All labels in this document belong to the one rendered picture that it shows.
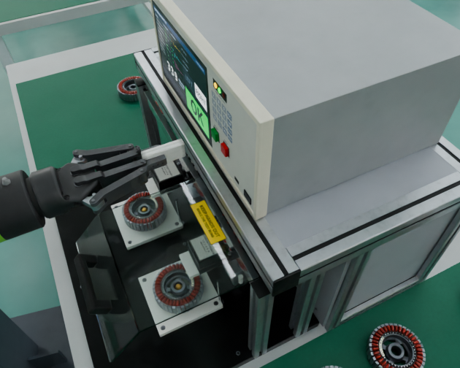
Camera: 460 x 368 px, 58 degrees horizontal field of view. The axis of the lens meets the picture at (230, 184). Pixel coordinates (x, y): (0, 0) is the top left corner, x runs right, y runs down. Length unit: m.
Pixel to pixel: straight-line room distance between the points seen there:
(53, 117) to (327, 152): 1.10
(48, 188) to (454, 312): 0.89
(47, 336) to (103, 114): 0.93
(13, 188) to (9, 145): 2.10
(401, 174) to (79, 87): 1.22
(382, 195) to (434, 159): 0.14
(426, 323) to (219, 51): 0.74
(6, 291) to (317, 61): 1.76
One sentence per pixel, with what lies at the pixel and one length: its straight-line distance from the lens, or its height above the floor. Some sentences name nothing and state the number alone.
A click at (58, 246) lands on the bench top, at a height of 0.75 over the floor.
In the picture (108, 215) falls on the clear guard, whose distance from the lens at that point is 0.77.
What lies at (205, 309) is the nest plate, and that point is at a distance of 0.96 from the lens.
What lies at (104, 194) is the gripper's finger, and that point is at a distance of 0.64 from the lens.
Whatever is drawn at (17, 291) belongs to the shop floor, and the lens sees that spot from 2.09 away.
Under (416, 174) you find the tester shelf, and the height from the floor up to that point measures 1.11.
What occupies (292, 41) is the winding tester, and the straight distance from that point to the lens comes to 0.68.
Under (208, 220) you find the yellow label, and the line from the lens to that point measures 0.73.
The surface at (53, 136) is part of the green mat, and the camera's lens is 1.47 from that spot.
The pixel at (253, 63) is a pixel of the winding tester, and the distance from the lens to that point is 0.63.
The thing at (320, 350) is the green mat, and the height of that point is 0.75.
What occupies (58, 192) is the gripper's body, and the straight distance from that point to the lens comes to 0.65.
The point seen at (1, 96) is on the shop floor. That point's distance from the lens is 3.17.
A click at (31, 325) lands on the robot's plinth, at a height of 0.02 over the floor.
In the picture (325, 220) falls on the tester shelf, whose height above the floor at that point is 1.11.
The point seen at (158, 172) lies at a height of 0.92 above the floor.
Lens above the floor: 1.66
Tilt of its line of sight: 49 degrees down
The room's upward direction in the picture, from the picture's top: 2 degrees counter-clockwise
